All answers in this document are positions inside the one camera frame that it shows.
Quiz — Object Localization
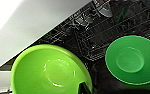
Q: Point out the clear drinking glass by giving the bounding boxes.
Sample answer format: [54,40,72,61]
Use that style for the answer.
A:
[93,0,116,18]

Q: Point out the stainless steel dishwasher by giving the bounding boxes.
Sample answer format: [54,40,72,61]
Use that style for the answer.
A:
[0,0,150,94]

